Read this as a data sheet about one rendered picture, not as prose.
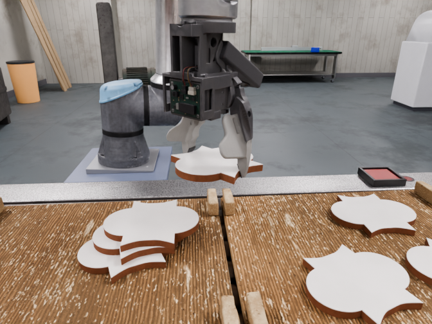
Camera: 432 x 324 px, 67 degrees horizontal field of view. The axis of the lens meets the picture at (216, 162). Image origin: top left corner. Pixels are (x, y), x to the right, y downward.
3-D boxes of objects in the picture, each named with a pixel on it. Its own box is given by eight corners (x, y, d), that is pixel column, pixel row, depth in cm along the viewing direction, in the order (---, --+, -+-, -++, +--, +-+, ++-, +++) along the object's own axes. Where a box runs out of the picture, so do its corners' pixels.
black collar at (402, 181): (357, 173, 80) (358, 166, 80) (387, 172, 81) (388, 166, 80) (373, 187, 73) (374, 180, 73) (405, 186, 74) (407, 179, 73)
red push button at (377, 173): (361, 174, 79) (362, 169, 79) (385, 173, 80) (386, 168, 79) (374, 185, 74) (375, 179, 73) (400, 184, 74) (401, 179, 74)
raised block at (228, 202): (221, 199, 63) (221, 187, 62) (231, 199, 64) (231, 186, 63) (224, 216, 58) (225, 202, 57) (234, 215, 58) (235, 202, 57)
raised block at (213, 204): (206, 200, 63) (206, 188, 62) (216, 200, 63) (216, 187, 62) (208, 216, 58) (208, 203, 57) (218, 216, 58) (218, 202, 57)
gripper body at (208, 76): (162, 116, 45) (157, 20, 40) (203, 106, 51) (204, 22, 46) (204, 126, 40) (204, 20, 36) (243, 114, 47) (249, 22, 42)
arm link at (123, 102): (103, 121, 99) (99, 76, 94) (148, 121, 102) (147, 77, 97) (99, 133, 88) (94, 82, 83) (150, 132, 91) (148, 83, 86)
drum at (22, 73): (36, 103, 585) (27, 62, 558) (10, 104, 581) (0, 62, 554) (46, 98, 626) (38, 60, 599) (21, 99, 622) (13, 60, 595)
